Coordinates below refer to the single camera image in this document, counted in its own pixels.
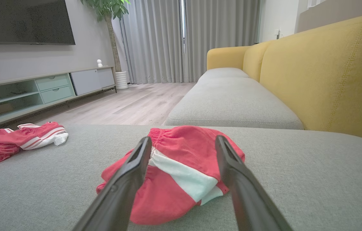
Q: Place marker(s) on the white ribbed plant pot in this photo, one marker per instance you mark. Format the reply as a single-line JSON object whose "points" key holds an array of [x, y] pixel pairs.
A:
{"points": [[122, 80]]}

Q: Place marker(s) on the yellow cushion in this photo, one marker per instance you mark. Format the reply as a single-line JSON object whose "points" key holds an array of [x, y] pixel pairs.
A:
{"points": [[328, 80]]}

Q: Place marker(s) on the grey sofa seat cushion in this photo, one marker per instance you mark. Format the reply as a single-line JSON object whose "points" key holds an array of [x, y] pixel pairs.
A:
{"points": [[232, 102], [222, 73]]}

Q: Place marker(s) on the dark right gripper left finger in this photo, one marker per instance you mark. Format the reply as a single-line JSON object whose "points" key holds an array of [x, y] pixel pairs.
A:
{"points": [[119, 189]]}

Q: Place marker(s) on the grey curtain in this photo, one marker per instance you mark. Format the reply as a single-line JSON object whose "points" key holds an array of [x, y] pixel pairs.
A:
{"points": [[219, 32], [155, 41]]}

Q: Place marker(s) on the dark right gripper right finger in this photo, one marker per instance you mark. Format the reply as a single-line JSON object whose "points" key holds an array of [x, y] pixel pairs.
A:
{"points": [[245, 189]]}

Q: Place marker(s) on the small white figurine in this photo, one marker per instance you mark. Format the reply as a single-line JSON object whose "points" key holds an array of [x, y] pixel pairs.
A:
{"points": [[99, 63]]}

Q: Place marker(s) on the black wall television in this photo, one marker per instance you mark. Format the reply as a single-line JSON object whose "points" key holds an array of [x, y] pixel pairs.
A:
{"points": [[23, 22]]}

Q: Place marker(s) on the red shorts with white stripe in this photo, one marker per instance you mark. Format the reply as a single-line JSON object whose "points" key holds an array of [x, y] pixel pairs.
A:
{"points": [[184, 147]]}

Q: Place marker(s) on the green indoor tree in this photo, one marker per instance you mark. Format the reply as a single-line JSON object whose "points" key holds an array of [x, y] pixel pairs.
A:
{"points": [[110, 19]]}

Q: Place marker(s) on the large grey sofa chaise cushion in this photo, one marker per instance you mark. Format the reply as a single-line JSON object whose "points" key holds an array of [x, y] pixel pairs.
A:
{"points": [[312, 179]]}

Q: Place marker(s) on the long low tv cabinet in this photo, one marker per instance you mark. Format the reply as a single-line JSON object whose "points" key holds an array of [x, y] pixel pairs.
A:
{"points": [[84, 81]]}

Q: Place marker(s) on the red jersey with white trim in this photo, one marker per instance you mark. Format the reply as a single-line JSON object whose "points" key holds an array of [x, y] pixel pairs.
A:
{"points": [[7, 141]]}

